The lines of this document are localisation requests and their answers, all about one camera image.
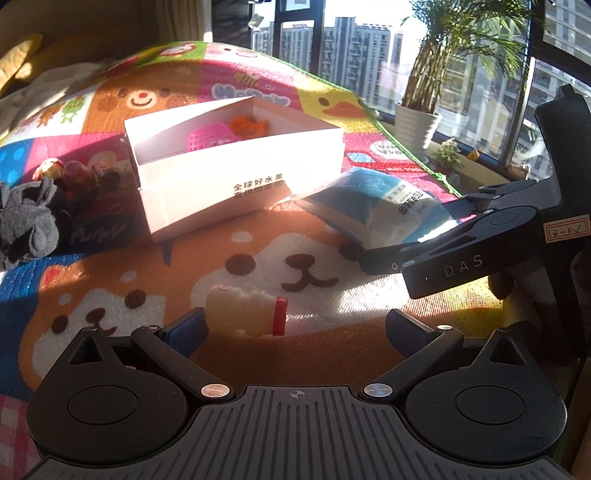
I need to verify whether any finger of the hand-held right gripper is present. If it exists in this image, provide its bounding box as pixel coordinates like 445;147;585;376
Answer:
359;207;539;276
455;179;556;216

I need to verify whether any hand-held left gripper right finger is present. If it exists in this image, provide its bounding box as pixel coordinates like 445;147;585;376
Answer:
364;308;529;398

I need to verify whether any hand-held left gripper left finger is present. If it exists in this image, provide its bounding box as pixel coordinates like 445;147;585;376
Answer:
67;306;234;401

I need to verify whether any small white bottle red cap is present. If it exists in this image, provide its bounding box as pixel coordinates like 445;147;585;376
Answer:
204;284;289;337

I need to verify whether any blue and white packet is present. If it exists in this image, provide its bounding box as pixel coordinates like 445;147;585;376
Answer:
293;167;457;248

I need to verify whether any white cardboard box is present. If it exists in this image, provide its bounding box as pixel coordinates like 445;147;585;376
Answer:
124;96;346;244

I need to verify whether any black plush toy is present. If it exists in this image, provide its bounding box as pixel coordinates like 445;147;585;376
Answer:
0;178;64;271

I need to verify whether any pink plastic strainer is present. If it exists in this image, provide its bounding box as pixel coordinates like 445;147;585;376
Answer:
186;122;234;153

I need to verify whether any orange plastic toy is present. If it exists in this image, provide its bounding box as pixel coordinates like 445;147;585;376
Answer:
229;115;271;138

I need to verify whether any toy fruit with brown cap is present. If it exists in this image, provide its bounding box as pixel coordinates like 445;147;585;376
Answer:
34;158;64;182

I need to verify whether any colourful cartoon play mat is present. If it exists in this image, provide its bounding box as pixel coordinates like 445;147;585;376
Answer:
0;41;591;480

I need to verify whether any small potted plant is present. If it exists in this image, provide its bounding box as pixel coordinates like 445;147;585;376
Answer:
431;138;465;174

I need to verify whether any palm plant in white pot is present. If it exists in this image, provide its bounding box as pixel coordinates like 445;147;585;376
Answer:
394;0;548;150

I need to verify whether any white bed sheet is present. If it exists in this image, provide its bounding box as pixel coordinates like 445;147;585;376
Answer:
0;60;112;140

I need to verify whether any yellow pillow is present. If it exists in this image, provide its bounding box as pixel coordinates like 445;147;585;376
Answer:
0;33;44;96

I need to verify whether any black window frame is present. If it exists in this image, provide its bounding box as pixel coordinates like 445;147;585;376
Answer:
272;0;591;183

